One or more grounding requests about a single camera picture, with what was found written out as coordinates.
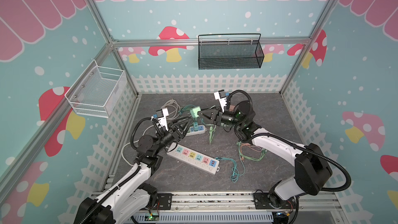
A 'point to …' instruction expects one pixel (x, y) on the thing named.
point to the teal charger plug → (195, 126)
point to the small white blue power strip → (201, 129)
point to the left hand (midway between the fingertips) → (193, 122)
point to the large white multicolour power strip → (194, 158)
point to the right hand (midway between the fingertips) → (199, 113)
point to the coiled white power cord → (173, 109)
